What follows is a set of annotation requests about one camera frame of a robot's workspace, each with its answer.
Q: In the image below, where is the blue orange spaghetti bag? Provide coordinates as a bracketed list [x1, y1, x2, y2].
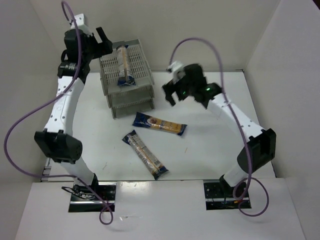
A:
[116, 45, 136, 87]
[132, 112, 188, 136]

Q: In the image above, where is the aluminium frame rail left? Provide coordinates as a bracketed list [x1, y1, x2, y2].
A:
[41, 71, 78, 181]

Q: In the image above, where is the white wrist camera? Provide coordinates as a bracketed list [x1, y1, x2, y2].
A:
[74, 13, 92, 36]
[166, 61, 186, 82]

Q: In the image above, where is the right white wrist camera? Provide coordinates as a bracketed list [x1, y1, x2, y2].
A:
[166, 61, 186, 82]

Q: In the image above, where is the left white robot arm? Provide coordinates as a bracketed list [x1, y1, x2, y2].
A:
[34, 27, 113, 191]

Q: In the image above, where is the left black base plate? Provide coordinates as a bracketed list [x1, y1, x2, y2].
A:
[68, 182, 118, 213]

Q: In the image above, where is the blue silver spaghetti bag front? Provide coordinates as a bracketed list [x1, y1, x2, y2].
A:
[122, 130, 169, 180]

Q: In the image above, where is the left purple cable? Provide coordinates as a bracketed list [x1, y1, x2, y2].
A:
[4, 0, 115, 226]

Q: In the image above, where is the grey stacked tray shelf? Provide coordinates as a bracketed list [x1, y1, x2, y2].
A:
[99, 39, 155, 119]

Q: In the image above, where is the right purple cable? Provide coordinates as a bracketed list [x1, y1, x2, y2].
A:
[169, 38, 271, 217]

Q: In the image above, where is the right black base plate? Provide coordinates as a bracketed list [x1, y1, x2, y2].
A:
[203, 179, 252, 211]

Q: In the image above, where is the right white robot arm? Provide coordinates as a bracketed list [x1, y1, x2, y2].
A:
[162, 61, 277, 196]

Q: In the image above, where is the purple cable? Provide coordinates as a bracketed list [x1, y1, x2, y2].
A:
[169, 38, 271, 217]
[4, 0, 115, 226]

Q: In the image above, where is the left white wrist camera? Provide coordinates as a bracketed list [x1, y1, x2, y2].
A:
[74, 13, 92, 36]

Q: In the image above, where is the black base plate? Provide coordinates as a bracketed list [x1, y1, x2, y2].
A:
[68, 182, 118, 213]
[203, 179, 252, 211]

